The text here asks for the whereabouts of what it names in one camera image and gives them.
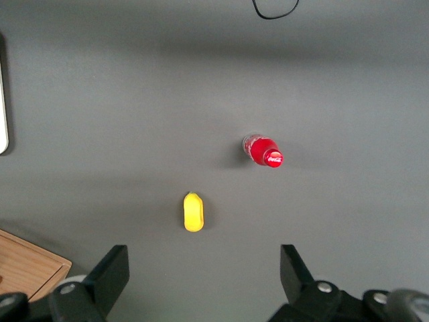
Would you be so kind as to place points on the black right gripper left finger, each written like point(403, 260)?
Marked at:
point(107, 275)

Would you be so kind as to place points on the white plastic tray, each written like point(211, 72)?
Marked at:
point(2, 110)

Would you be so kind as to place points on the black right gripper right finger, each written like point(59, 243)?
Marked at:
point(298, 275)

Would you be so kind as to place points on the red Coca-Cola bottle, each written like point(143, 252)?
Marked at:
point(264, 152)

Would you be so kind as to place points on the yellow toy banana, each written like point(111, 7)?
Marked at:
point(193, 212)

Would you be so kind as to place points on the wooden board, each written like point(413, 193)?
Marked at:
point(25, 268)

